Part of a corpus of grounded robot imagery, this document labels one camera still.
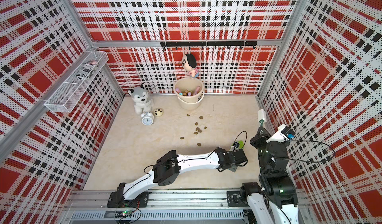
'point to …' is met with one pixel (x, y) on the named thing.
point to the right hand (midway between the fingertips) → (261, 128)
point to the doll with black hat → (189, 62)
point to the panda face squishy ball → (158, 112)
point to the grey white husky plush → (140, 96)
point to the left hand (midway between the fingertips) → (233, 162)
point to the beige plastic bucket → (189, 92)
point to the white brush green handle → (262, 116)
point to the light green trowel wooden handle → (184, 93)
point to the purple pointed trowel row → (177, 89)
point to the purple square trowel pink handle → (197, 90)
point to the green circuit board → (127, 212)
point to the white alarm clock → (147, 118)
